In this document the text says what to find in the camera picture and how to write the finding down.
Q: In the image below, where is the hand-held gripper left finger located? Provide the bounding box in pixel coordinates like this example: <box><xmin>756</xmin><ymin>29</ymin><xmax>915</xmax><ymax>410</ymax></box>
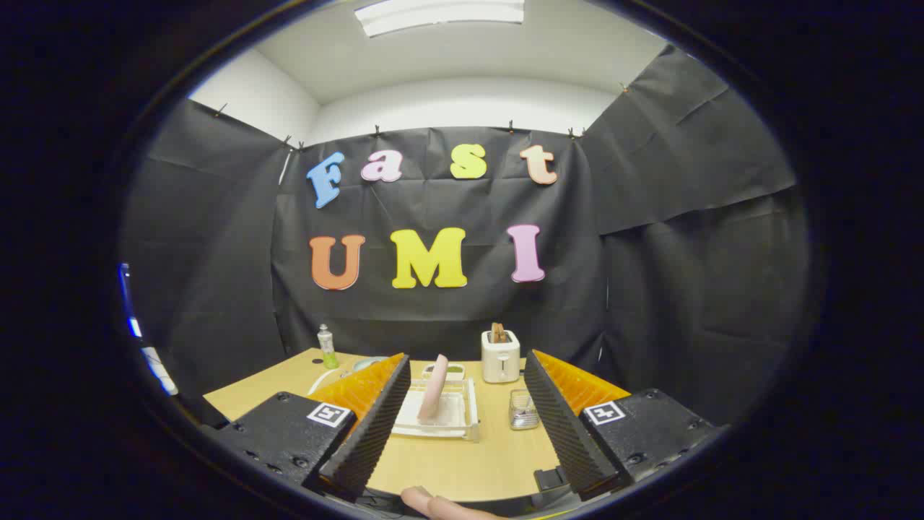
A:
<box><xmin>217</xmin><ymin>352</ymin><xmax>412</xmax><ymax>503</ymax></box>

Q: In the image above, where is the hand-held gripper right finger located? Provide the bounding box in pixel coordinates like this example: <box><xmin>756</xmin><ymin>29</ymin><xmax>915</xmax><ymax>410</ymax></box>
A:
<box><xmin>524</xmin><ymin>350</ymin><xmax>723</xmax><ymax>501</ymax></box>

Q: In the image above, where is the wire mesh basket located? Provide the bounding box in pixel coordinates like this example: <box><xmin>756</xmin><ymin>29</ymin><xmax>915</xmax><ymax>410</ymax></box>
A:
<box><xmin>509</xmin><ymin>389</ymin><xmax>541</xmax><ymax>431</ymax></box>

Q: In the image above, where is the pink plate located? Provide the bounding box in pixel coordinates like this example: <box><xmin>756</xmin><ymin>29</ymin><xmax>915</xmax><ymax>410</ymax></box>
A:
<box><xmin>417</xmin><ymin>354</ymin><xmax>449</xmax><ymax>423</ymax></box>

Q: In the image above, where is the white wire dish rack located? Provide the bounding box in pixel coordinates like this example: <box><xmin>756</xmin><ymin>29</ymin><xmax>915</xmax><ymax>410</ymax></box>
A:
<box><xmin>308</xmin><ymin>357</ymin><xmax>481</xmax><ymax>443</ymax></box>

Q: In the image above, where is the white drain tray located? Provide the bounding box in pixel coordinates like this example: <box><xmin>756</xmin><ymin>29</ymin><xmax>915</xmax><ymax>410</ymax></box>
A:
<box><xmin>393</xmin><ymin>389</ymin><xmax>470</xmax><ymax>438</ymax></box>

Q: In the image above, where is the white toaster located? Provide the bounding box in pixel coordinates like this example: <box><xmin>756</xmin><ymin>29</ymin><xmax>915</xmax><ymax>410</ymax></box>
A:
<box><xmin>481</xmin><ymin>330</ymin><xmax>521</xmax><ymax>384</ymax></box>

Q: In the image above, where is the white and green squeeze bottle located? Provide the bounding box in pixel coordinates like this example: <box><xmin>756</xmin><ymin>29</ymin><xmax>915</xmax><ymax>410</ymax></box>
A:
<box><xmin>318</xmin><ymin>324</ymin><xmax>339</xmax><ymax>370</ymax></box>

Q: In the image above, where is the black backdrop cloth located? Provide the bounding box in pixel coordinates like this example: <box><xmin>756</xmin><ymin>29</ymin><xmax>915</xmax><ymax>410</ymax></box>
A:
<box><xmin>119</xmin><ymin>43</ymin><xmax>813</xmax><ymax>427</ymax></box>

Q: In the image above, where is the ceiling light panel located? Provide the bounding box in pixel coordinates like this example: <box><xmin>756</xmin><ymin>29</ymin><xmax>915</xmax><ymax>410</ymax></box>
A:
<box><xmin>354</xmin><ymin>0</ymin><xmax>526</xmax><ymax>38</ymax></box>

